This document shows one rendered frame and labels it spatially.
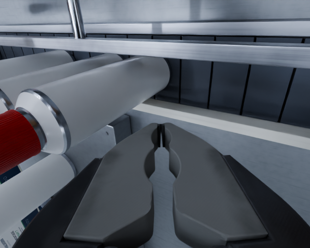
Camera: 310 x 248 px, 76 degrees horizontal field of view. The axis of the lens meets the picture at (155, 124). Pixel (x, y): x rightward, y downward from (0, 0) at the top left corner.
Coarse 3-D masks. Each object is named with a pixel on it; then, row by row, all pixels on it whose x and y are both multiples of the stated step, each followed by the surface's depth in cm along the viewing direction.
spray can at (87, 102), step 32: (128, 64) 20; (160, 64) 23; (32, 96) 13; (64, 96) 14; (96, 96) 15; (128, 96) 18; (0, 128) 11; (32, 128) 12; (64, 128) 13; (96, 128) 16; (0, 160) 11
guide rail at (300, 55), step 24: (48, 48) 22; (72, 48) 20; (96, 48) 19; (120, 48) 17; (144, 48) 16; (168, 48) 15; (192, 48) 14; (216, 48) 13; (240, 48) 13; (264, 48) 12; (288, 48) 11
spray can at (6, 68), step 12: (0, 60) 26; (12, 60) 27; (24, 60) 27; (36, 60) 28; (48, 60) 30; (60, 60) 31; (72, 60) 33; (0, 72) 25; (12, 72) 26; (24, 72) 27
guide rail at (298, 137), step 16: (160, 112) 24; (176, 112) 23; (192, 112) 22; (208, 112) 22; (224, 128) 21; (240, 128) 20; (256, 128) 19; (272, 128) 19; (288, 128) 19; (304, 128) 18; (288, 144) 18; (304, 144) 18
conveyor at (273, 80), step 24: (0, 48) 44; (24, 48) 39; (192, 72) 24; (216, 72) 22; (240, 72) 21; (264, 72) 20; (288, 72) 19; (168, 96) 27; (192, 96) 25; (216, 96) 23; (240, 96) 22; (264, 96) 21; (288, 96) 20; (288, 120) 21
